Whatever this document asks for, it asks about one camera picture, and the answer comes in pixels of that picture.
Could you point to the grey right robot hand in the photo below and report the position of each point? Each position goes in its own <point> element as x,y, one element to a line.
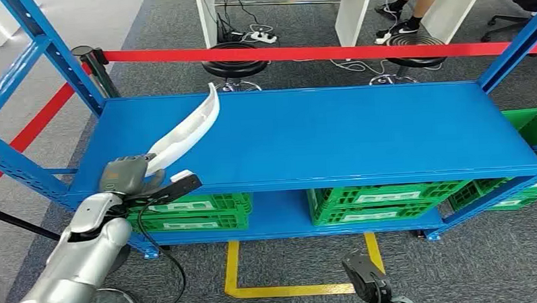
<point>366,276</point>

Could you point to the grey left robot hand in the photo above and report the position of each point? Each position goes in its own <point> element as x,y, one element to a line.
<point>122,175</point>

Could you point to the white curved plastic part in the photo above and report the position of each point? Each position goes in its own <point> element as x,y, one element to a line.
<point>183,135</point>

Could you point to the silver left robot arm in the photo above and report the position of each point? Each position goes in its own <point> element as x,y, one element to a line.
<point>76,264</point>

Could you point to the blue metal shelf rack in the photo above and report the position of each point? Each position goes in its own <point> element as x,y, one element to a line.
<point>317,135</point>

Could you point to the black stanchion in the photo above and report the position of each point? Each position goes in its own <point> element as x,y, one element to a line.
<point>21,221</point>

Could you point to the black round stool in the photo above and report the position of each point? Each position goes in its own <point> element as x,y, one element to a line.
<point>234,69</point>
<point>414,39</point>

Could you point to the black power adapter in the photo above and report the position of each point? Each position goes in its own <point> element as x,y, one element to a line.
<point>231,35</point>

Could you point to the white power strip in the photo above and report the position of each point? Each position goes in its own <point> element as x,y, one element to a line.
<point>264,37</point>

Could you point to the white power adapter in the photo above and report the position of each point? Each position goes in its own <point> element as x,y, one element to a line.
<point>383,38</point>

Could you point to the person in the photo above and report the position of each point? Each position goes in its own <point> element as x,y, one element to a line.
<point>426,2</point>

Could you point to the white desk panel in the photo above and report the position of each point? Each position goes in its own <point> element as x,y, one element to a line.
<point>451,5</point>

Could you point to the black office chair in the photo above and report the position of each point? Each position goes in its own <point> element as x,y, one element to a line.
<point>505,26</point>

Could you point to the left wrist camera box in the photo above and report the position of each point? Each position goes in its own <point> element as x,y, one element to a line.
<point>180,185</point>

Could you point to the black belt stanchion post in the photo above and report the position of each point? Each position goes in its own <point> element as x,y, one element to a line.
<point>97,71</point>

